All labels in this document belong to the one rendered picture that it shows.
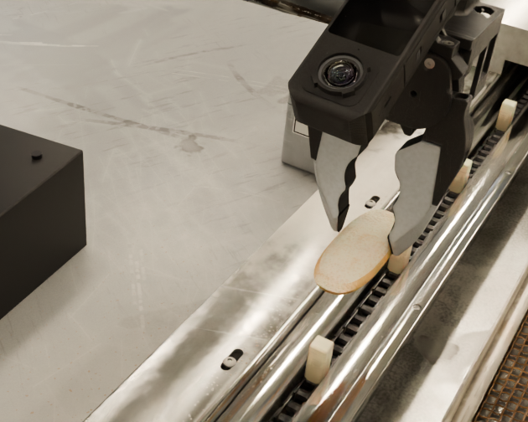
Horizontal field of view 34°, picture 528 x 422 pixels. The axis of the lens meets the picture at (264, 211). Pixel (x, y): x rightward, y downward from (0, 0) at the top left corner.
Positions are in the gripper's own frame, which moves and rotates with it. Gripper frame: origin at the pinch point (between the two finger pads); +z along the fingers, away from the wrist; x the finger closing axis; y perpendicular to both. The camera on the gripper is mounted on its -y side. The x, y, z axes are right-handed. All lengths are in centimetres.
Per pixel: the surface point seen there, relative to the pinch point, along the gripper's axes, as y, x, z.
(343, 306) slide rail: 2.1, 1.2, 8.7
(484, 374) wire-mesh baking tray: -2.8, -10.1, 4.6
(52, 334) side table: -9.7, 18.2, 11.8
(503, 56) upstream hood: 45.3, 3.3, 5.3
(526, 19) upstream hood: 47.9, 2.4, 1.6
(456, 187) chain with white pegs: 23.3, -0.1, 9.2
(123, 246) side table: 1.3, 20.4, 11.7
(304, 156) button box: 20.5, 13.9, 10.0
